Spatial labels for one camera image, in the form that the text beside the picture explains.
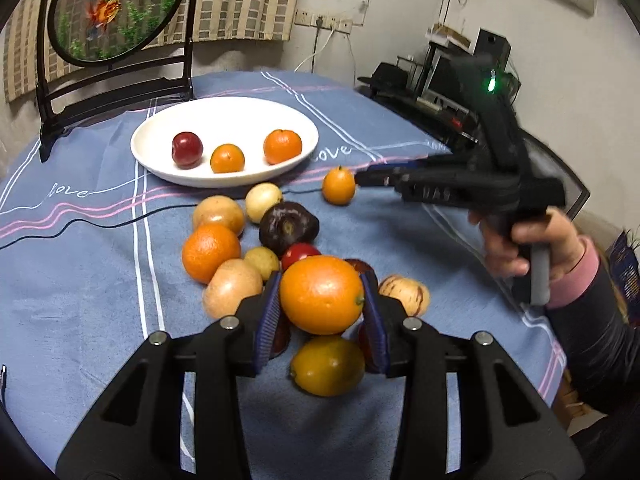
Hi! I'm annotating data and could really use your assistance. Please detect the white cable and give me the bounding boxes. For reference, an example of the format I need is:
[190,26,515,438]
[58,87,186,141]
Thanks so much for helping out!
[292,25,337,73]

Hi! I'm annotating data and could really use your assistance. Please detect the dark purple mangosteen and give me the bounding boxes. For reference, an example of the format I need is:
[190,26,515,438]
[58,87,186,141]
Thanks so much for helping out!
[258,201,320,257]

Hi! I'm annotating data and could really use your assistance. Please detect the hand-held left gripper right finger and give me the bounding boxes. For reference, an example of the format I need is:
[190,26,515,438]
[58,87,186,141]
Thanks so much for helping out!
[359,270,586,480]

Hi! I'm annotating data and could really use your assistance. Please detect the blue striped tablecloth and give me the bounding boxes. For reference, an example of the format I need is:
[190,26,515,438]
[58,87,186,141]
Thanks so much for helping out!
[0,70,568,480]

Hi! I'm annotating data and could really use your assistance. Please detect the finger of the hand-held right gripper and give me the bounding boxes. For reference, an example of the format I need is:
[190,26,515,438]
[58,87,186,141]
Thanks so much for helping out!
[370,156,476,174]
[354,169,416,190]

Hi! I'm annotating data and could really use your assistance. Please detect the checked woven curtain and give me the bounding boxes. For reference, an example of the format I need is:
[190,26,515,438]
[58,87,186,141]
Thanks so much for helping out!
[0,0,307,103]

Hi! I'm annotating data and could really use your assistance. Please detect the printed blue bag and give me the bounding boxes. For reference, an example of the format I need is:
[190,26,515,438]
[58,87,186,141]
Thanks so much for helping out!
[605,230,640,321]

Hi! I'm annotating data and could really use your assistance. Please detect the large tan pear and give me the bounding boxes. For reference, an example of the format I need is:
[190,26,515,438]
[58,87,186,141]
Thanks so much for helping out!
[202,258,264,320]

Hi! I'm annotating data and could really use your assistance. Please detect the black hat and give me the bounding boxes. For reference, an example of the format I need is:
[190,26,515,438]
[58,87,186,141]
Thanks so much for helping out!
[357,62,411,92]

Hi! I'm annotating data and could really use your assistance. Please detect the white oval plate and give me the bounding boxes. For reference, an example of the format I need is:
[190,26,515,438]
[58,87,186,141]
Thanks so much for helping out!
[130,96,321,189]

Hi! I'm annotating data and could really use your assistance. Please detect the person's right forearm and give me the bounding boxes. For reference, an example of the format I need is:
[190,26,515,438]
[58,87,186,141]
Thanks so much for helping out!
[545,237,640,413]

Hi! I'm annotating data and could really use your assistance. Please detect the yellow lemon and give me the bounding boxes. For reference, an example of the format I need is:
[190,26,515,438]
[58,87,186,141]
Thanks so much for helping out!
[290,335,366,397]

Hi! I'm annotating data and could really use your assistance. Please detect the red plum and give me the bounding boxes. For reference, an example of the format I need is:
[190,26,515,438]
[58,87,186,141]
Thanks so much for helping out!
[171,131,204,169]

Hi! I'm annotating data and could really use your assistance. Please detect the medium orange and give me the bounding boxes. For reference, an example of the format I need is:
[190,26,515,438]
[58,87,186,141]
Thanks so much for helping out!
[263,129,304,166]

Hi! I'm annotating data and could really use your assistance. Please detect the computer monitor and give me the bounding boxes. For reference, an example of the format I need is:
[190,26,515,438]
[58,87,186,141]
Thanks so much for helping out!
[422,42,473,106]

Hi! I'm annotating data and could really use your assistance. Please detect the pale yellow round fruit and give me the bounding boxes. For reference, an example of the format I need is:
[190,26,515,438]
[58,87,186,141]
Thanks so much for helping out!
[245,182,284,224]

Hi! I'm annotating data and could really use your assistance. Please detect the small orange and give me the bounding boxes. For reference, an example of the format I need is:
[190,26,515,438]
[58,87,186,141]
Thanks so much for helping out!
[321,166,357,206]
[210,143,246,175]

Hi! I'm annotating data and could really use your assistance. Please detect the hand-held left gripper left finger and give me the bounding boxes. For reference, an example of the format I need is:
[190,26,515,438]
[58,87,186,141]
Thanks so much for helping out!
[55,271,283,480]

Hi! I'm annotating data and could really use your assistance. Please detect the round goldfish screen black stand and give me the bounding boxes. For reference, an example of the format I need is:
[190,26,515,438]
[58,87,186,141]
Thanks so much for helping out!
[36,0,206,163]

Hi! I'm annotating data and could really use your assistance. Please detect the tan purple-striped fruit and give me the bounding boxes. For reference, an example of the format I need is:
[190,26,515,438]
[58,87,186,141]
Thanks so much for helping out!
[378,275,431,318]

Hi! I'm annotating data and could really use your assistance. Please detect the black speaker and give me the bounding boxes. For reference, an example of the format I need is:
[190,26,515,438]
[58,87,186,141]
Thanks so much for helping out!
[472,28,512,73]

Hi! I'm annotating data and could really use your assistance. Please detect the black monitor and speakers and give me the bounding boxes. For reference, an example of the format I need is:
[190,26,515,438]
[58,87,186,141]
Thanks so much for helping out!
[357,85,501,146]

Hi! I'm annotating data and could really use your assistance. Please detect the tan round fruit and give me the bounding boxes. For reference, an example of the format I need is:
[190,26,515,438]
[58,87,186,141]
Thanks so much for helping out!
[192,195,246,237]

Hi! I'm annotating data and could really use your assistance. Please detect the wall power strip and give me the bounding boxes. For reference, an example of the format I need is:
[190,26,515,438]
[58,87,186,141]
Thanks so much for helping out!
[294,8,353,35]

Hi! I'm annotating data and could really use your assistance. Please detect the dull yellow small fruit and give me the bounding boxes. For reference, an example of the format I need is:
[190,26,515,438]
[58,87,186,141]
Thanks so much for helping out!
[243,246,281,281]

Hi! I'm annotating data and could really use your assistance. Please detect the large orange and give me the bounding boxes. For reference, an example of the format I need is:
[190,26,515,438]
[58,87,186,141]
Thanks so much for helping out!
[279,255,366,336]
[181,223,242,285]

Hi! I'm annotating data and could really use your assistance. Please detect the person's right hand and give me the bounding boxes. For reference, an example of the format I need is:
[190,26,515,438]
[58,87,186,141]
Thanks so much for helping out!
[469,209,586,282]

